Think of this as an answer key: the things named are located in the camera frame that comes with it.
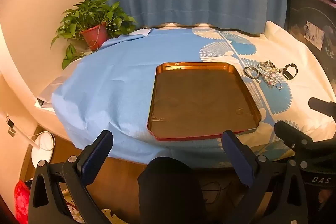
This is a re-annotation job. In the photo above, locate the white cable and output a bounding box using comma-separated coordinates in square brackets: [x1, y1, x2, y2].
[0, 111, 40, 149]

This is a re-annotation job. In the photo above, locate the green plant in red pot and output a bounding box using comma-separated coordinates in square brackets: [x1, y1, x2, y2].
[51, 0, 137, 69]

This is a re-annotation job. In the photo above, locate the dark round furniture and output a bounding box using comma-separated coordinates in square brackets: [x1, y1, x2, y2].
[286, 0, 336, 98]

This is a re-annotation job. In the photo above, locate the white sheet under tablecloth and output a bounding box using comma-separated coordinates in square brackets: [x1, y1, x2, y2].
[35, 74, 67, 109]

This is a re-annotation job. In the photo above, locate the silver striped bracelet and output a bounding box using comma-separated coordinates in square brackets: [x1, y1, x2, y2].
[244, 66, 259, 80]

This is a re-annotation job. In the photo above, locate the beige bead bracelet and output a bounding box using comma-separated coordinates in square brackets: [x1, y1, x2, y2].
[259, 61, 282, 74]

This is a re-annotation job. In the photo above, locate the black floor cable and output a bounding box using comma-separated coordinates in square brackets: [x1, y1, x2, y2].
[202, 181, 245, 205]

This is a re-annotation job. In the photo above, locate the white paper label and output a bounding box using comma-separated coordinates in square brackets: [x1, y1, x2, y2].
[304, 21, 326, 51]

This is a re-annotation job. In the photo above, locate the copper metal tray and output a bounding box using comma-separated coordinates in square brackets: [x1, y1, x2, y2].
[147, 62, 261, 142]

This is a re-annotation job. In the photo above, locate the blue fan print tablecloth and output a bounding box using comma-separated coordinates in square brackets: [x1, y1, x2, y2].
[51, 21, 336, 169]

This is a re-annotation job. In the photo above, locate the red bag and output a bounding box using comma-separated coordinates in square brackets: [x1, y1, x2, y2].
[14, 179, 33, 224]

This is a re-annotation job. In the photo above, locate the black wrist watch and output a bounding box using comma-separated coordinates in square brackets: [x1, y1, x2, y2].
[282, 63, 298, 80]

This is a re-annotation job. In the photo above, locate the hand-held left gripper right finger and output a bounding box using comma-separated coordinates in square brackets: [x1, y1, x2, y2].
[221, 130, 309, 224]

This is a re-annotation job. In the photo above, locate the white round lamp base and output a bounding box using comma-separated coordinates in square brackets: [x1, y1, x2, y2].
[31, 131, 55, 169]

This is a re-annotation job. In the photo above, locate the patterned floor cloth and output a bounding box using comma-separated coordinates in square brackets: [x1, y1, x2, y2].
[60, 187, 120, 224]

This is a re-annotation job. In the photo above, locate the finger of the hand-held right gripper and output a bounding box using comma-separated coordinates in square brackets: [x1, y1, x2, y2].
[274, 120, 313, 149]
[308, 97, 336, 117]

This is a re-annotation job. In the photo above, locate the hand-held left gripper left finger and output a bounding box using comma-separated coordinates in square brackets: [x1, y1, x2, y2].
[28, 130, 114, 224]

